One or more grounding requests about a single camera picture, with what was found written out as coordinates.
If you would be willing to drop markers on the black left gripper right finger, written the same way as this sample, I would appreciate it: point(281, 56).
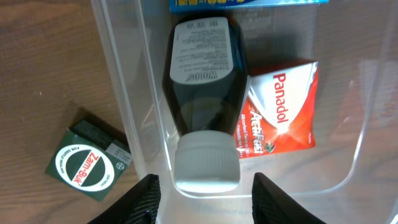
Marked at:
point(271, 205)

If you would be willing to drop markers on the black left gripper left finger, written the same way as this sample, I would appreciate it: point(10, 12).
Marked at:
point(139, 205)

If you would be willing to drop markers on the red Panadol box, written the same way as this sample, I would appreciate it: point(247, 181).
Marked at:
point(277, 115)

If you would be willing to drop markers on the dark cough syrup bottle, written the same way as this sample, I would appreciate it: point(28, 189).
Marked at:
point(205, 84)

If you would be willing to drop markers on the blue cooling patch packet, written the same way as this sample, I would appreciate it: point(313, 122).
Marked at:
point(177, 6)

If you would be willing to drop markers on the clear plastic container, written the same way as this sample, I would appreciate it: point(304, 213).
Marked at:
point(350, 176)

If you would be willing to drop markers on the green Zam-Buk box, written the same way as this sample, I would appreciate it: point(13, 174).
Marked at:
point(90, 159)

